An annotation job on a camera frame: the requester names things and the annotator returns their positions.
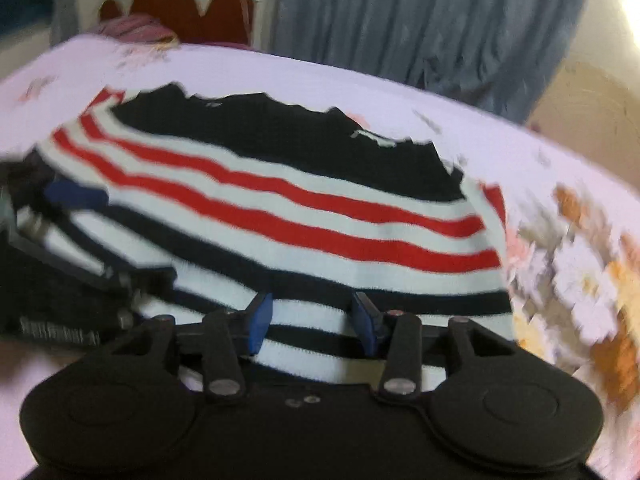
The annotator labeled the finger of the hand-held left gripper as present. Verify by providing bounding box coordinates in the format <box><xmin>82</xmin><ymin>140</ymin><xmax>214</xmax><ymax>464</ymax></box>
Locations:
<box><xmin>42</xmin><ymin>178</ymin><xmax>109</xmax><ymax>212</ymax></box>

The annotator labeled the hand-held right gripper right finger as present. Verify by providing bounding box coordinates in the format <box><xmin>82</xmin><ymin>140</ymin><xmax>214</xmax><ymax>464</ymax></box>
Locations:
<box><xmin>350</xmin><ymin>291</ymin><xmax>516</xmax><ymax>403</ymax></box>

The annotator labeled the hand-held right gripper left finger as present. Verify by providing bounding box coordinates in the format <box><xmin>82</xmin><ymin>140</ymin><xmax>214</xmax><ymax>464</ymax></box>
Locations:
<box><xmin>107</xmin><ymin>292</ymin><xmax>274</xmax><ymax>402</ymax></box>

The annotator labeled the striped knit sweater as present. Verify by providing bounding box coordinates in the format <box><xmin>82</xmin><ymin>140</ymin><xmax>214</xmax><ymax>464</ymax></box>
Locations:
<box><xmin>10</xmin><ymin>82</ymin><xmax>518</xmax><ymax>386</ymax></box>

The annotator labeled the pink pillow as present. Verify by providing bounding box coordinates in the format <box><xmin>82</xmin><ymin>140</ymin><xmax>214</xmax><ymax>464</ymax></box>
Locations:
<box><xmin>95</xmin><ymin>12</ymin><xmax>179</xmax><ymax>44</ymax></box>

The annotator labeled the blue curtain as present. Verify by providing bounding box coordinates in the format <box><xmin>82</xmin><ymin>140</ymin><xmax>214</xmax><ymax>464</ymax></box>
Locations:
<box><xmin>272</xmin><ymin>0</ymin><xmax>593</xmax><ymax>123</ymax></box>
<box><xmin>50</xmin><ymin>0</ymin><xmax>83</xmax><ymax>46</ymax></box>

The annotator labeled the red and white headboard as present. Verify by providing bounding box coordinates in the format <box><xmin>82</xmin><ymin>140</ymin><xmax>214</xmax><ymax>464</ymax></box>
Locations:
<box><xmin>97</xmin><ymin>0</ymin><xmax>258</xmax><ymax>51</ymax></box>

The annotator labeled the pink floral bed sheet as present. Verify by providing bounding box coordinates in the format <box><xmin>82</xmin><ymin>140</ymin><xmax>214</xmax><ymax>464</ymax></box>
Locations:
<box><xmin>0</xmin><ymin>35</ymin><xmax>640</xmax><ymax>480</ymax></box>

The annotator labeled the cream headboard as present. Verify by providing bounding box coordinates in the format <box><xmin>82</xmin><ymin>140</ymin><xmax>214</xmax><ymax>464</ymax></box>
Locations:
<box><xmin>527</xmin><ymin>60</ymin><xmax>640</xmax><ymax>171</ymax></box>

